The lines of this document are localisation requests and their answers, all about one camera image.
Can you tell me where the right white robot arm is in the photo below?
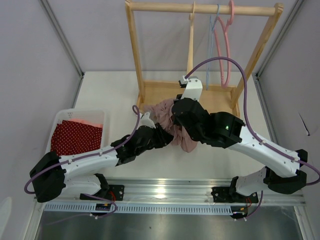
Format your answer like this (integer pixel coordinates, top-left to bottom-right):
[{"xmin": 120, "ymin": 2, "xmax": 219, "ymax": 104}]
[{"xmin": 171, "ymin": 98, "xmax": 307, "ymax": 202}]

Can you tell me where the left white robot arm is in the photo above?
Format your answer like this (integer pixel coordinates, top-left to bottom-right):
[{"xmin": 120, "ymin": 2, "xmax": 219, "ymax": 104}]
[{"xmin": 29, "ymin": 124, "xmax": 174, "ymax": 203}]

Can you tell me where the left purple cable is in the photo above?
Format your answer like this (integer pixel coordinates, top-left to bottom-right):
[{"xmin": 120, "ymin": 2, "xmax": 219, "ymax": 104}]
[{"xmin": 23, "ymin": 104, "xmax": 141, "ymax": 221}]

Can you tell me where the wooden clothes rack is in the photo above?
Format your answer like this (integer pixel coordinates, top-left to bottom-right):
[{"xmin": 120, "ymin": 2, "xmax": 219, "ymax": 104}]
[{"xmin": 125, "ymin": 0, "xmax": 284, "ymax": 117}]

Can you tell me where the aluminium mounting rail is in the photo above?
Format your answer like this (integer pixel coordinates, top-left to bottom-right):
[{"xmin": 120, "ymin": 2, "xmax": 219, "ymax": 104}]
[{"xmin": 44, "ymin": 178, "xmax": 306, "ymax": 219}]

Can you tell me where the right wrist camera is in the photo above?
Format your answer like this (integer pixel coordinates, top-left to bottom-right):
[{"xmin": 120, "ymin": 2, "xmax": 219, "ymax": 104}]
[{"xmin": 177, "ymin": 75, "xmax": 203, "ymax": 101}]

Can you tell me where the salmon pink cloth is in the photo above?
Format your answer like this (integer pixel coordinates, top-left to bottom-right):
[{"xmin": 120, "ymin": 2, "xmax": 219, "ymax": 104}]
[{"xmin": 69, "ymin": 118, "xmax": 103, "ymax": 128}]

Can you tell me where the blue plastic hanger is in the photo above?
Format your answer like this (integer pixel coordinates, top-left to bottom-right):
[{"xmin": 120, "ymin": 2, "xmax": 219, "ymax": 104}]
[{"xmin": 205, "ymin": 4, "xmax": 220, "ymax": 90}]

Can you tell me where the pink skirt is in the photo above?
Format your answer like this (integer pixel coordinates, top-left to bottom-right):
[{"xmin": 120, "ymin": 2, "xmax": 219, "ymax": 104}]
[{"xmin": 143, "ymin": 98, "xmax": 198, "ymax": 153}]

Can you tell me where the beige plastic hanger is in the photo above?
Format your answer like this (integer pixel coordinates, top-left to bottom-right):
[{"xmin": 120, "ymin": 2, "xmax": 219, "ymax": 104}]
[{"xmin": 186, "ymin": 1, "xmax": 196, "ymax": 73}]

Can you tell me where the pink plastic hanger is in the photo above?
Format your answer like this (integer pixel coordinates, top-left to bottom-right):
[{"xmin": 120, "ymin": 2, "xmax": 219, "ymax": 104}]
[{"xmin": 214, "ymin": 0, "xmax": 236, "ymax": 88}]

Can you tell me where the white plastic basket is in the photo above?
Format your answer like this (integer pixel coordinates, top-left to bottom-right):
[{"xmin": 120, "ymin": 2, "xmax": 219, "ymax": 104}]
[{"xmin": 46, "ymin": 108, "xmax": 110, "ymax": 152}]

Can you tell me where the red polka dot cloth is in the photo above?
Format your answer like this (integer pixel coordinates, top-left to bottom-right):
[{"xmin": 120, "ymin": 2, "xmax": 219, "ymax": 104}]
[{"xmin": 50, "ymin": 120, "xmax": 103, "ymax": 156}]

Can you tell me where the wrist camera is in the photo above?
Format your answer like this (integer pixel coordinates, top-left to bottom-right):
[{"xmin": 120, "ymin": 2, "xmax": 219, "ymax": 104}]
[
  {"xmin": 139, "ymin": 111, "xmax": 156, "ymax": 129},
  {"xmin": 177, "ymin": 75, "xmax": 203, "ymax": 101}
]

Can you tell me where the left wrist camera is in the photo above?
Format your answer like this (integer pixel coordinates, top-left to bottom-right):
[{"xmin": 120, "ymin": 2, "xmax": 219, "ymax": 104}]
[{"xmin": 139, "ymin": 111, "xmax": 156, "ymax": 129}]

